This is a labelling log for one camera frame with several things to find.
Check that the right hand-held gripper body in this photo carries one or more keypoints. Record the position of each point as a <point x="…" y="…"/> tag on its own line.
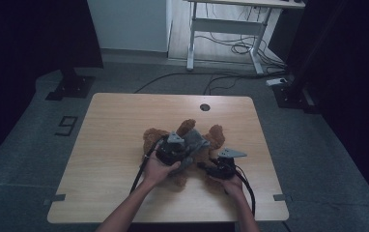
<point x="222" y="167"/>

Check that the dark curtain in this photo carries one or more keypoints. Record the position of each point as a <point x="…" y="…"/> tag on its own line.
<point x="350" y="80"/>
<point x="28" y="48"/>

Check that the brown teddy bear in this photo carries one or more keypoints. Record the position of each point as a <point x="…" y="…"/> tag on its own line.
<point x="216" y="133"/>

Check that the grey tape strip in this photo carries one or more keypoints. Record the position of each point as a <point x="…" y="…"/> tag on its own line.
<point x="58" y="197"/>
<point x="281" y="197"/>

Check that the white desk frame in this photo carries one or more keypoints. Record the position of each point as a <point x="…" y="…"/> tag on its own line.
<point x="224" y="26"/>

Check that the grey plush garment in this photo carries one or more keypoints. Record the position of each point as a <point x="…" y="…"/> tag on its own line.
<point x="193" y="140"/>

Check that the person's left hand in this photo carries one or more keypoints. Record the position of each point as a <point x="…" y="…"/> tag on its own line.
<point x="155" y="172"/>

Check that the person's right hand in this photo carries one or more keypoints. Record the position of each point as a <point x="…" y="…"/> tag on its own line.
<point x="232" y="186"/>

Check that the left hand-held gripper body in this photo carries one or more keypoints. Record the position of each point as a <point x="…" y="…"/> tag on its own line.
<point x="173" y="151"/>

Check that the black stand base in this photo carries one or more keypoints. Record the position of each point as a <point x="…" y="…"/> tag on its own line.
<point x="290" y="96"/>
<point x="73" y="87"/>

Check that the white power strip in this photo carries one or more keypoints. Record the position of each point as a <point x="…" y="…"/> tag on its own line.
<point x="276" y="81"/>

